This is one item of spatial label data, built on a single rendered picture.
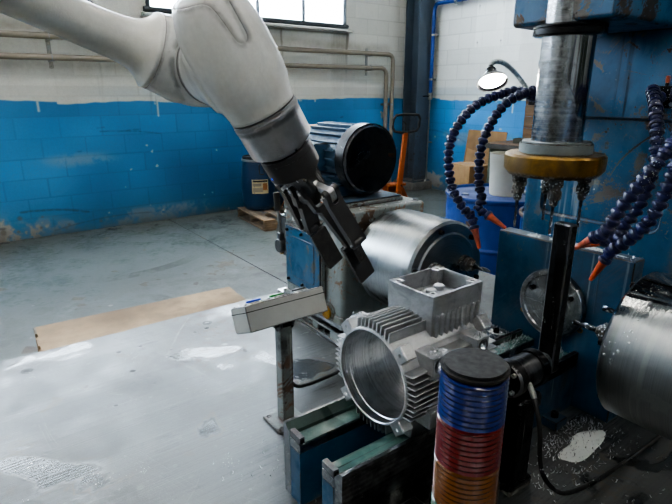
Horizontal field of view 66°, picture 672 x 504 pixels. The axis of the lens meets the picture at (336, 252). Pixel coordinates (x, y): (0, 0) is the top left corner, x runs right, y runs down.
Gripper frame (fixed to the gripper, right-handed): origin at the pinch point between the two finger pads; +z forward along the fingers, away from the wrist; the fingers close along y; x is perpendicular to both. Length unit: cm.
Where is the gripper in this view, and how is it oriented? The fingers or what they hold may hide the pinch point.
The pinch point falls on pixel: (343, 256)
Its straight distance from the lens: 81.4
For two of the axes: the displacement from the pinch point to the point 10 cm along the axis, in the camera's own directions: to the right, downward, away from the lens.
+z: 4.1, 7.3, 5.4
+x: -6.9, 6.4, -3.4
